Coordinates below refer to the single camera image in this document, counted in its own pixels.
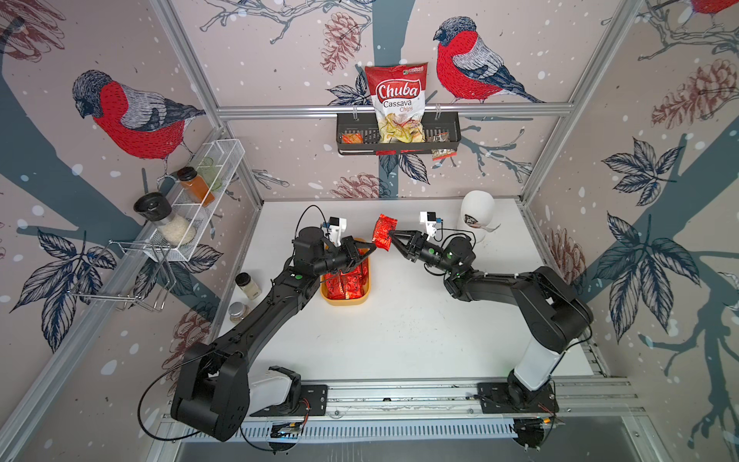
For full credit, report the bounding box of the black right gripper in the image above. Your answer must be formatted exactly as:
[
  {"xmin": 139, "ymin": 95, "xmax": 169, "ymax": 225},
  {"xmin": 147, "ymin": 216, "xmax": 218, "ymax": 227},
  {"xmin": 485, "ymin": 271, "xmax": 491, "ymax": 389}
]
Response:
[{"xmin": 389, "ymin": 234, "xmax": 456, "ymax": 279}]

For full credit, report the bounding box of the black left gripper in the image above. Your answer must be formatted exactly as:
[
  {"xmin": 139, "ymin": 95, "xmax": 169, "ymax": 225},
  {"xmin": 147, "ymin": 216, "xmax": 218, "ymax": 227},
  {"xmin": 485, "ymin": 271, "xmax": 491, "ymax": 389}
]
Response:
[{"xmin": 312, "ymin": 237, "xmax": 376, "ymax": 277}]

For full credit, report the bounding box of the red tea bag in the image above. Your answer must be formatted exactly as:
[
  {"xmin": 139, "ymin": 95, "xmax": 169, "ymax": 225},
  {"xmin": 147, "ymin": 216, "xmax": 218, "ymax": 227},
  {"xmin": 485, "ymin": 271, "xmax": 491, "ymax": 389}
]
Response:
[{"xmin": 373, "ymin": 214, "xmax": 398, "ymax": 251}]

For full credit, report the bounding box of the yellow storage box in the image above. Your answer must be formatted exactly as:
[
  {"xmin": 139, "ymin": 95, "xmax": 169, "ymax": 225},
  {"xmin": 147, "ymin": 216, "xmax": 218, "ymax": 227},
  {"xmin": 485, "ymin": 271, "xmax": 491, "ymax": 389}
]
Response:
[{"xmin": 319, "ymin": 238, "xmax": 371, "ymax": 307}]

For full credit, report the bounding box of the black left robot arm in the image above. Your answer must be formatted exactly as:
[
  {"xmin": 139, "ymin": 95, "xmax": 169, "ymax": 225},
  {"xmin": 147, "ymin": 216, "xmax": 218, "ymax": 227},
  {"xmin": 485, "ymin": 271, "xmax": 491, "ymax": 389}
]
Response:
[{"xmin": 171, "ymin": 226, "xmax": 376, "ymax": 442}]

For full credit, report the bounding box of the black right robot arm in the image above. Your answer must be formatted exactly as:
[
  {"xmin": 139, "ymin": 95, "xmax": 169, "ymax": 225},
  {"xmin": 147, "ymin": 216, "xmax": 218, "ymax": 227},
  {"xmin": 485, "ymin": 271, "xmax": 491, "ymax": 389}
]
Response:
[{"xmin": 389, "ymin": 230, "xmax": 594, "ymax": 412}]

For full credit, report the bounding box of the pile of red tea bags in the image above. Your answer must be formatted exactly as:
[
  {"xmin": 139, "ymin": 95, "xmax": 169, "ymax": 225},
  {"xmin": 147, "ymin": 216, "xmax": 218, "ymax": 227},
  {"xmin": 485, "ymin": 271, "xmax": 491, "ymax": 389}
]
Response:
[{"xmin": 322, "ymin": 259, "xmax": 369, "ymax": 301}]

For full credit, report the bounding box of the white mug with logo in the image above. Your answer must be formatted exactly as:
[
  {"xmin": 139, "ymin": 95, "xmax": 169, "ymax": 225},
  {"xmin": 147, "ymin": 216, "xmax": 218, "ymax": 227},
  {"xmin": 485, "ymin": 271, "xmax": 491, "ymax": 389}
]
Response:
[{"xmin": 456, "ymin": 191, "xmax": 500, "ymax": 244}]

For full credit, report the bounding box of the small glass jar black lid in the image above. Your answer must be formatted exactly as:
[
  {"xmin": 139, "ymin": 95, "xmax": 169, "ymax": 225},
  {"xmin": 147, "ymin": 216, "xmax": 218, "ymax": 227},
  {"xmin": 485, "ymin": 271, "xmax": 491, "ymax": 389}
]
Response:
[{"xmin": 235, "ymin": 273, "xmax": 262, "ymax": 300}]

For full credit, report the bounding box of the small glass jar silver lid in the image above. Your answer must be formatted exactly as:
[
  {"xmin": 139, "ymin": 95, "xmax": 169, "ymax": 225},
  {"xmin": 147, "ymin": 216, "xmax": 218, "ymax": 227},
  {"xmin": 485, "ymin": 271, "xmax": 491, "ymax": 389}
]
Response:
[{"xmin": 227, "ymin": 301, "xmax": 249, "ymax": 325}]

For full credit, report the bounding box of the Chuba cassava chips bag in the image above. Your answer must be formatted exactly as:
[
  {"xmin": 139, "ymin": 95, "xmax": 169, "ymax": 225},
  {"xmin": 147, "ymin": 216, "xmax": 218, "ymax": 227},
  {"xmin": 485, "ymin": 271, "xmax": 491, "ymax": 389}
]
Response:
[{"xmin": 365, "ymin": 63, "xmax": 427, "ymax": 144}]

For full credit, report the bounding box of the green item on shelf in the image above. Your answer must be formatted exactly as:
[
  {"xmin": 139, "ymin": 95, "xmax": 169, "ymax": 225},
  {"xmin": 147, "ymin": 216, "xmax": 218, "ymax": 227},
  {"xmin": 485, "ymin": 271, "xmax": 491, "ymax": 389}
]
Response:
[{"xmin": 196, "ymin": 156, "xmax": 222, "ymax": 192}]

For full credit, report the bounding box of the orange spice bottle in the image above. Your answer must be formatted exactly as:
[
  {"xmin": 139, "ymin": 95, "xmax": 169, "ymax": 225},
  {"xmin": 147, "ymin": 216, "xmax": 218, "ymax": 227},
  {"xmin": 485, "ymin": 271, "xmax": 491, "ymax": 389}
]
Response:
[{"xmin": 176, "ymin": 167, "xmax": 216, "ymax": 207}]

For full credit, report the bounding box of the black lid rice jar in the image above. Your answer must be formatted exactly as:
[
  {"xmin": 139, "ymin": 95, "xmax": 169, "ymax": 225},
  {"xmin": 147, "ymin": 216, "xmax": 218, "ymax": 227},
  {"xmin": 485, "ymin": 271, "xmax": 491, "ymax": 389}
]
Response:
[{"xmin": 133, "ymin": 192, "xmax": 196, "ymax": 248}]

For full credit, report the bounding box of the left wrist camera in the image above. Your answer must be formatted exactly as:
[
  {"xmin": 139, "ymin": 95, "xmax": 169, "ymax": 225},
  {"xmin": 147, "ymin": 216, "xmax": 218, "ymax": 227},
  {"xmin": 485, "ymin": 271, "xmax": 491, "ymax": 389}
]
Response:
[{"xmin": 326, "ymin": 217, "xmax": 348, "ymax": 246}]

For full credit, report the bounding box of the black wire wall basket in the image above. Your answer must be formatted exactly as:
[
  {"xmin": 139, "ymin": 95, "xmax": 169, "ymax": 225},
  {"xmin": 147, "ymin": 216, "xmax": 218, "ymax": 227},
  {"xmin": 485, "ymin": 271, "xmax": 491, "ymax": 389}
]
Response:
[{"xmin": 336, "ymin": 113, "xmax": 461, "ymax": 155}]

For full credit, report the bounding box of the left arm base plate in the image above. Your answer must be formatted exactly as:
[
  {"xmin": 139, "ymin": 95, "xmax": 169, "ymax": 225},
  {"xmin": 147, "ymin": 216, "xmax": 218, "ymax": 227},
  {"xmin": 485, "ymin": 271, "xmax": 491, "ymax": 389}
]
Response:
[{"xmin": 250, "ymin": 384, "xmax": 328, "ymax": 417}]

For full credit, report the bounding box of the white wire wall shelf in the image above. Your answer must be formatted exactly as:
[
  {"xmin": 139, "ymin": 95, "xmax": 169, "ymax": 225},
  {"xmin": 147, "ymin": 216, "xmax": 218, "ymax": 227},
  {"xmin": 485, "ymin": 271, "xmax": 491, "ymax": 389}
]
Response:
[{"xmin": 142, "ymin": 139, "xmax": 244, "ymax": 262}]

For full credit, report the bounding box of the aluminium horizontal frame bar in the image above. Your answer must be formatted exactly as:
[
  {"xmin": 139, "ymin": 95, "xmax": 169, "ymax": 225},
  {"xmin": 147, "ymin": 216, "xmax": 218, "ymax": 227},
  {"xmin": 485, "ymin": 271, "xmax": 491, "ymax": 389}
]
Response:
[{"xmin": 216, "ymin": 102, "xmax": 575, "ymax": 121}]

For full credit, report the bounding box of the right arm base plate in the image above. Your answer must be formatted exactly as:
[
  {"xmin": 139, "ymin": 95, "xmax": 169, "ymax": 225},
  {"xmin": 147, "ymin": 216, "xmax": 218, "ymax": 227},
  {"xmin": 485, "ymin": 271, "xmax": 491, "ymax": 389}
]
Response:
[{"xmin": 475, "ymin": 381, "xmax": 559, "ymax": 414}]

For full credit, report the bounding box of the chrome wire rack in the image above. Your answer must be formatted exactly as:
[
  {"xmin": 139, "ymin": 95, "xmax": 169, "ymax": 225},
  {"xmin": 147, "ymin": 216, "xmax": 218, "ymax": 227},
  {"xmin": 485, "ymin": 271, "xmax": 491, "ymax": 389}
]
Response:
[{"xmin": 67, "ymin": 241, "xmax": 177, "ymax": 313}]

